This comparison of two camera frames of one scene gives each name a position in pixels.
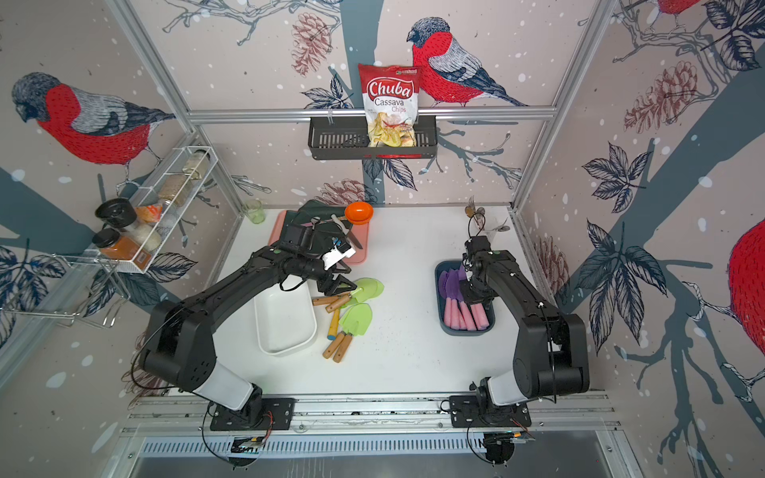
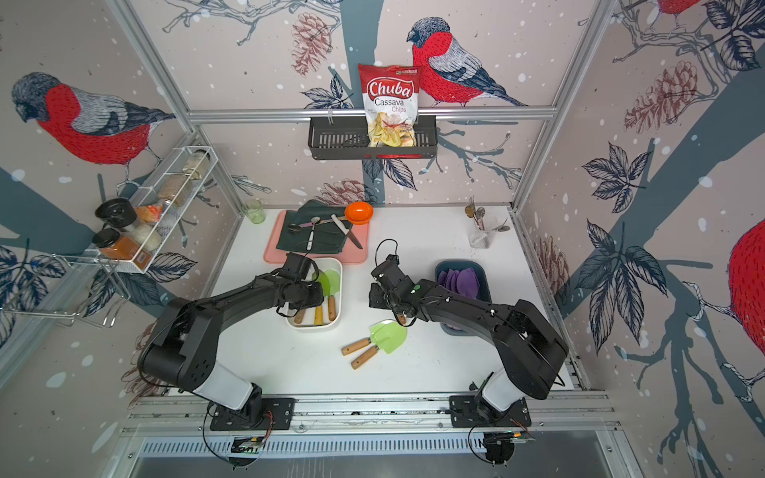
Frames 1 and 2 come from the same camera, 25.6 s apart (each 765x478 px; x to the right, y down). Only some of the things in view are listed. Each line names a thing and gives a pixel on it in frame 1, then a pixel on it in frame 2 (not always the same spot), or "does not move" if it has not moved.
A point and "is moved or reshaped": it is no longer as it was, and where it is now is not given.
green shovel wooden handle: [355, 321] to [386, 335]
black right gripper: [470, 298] to [374, 297]
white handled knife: [350, 234] does not move
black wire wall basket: [346, 137] does not move
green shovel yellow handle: [334, 327] to [319, 312]
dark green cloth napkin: [330, 219] does not move
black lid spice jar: [117, 212] does not move
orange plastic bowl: [359, 212] does not move
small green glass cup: [254, 211] does not move
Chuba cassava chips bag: [390, 96] does not move
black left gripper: [334, 287] to [318, 297]
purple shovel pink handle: [446, 285] does not move
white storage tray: [285, 320] is moved or reshaped
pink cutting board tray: [360, 234] does not move
